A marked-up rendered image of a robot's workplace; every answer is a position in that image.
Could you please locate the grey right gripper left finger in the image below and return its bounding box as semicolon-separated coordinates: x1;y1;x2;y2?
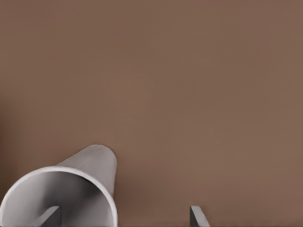
31;205;62;227

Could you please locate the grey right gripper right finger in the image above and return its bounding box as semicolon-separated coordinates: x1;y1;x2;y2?
190;205;210;227

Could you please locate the white IKEA cup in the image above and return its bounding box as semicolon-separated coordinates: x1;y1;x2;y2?
0;144;118;227

